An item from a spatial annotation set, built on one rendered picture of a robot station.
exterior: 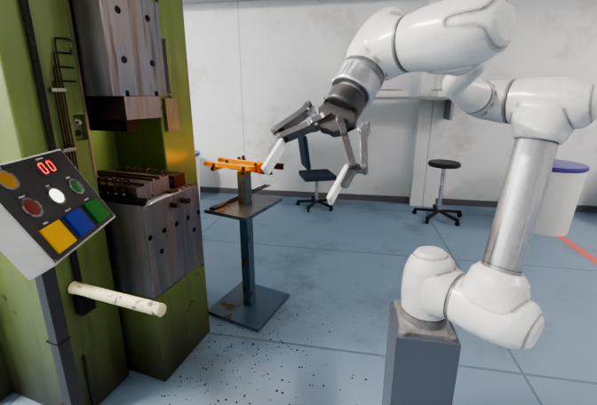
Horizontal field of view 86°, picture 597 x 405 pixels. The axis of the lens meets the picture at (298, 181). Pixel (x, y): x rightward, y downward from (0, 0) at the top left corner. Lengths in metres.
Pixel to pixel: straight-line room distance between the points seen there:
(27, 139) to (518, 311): 1.60
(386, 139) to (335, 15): 1.63
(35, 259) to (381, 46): 0.93
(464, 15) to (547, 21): 4.19
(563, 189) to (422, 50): 3.47
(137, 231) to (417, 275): 1.14
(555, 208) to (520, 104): 3.00
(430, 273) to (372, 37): 0.74
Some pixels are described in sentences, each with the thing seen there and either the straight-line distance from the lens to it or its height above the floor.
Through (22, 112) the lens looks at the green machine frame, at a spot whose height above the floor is 1.31.
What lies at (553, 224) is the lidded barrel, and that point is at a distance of 4.11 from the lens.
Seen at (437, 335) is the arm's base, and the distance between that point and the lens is 1.24.
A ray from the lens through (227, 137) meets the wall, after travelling 4.62.
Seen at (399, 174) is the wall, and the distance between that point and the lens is 4.40.
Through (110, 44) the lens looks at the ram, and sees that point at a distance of 1.50.
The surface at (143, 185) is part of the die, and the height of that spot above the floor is 0.98.
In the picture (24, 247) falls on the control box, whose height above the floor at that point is 1.01.
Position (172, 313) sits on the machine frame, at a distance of 1.83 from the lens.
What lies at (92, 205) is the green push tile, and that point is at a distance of 1.22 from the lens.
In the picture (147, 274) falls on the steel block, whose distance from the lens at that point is 1.65.
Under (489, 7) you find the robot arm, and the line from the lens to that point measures 0.60.
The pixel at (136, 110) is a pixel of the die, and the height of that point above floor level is 1.31.
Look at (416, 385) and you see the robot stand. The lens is 1.35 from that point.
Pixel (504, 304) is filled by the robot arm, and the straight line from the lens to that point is 1.07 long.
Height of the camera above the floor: 1.37
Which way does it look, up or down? 15 degrees down
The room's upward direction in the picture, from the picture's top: straight up
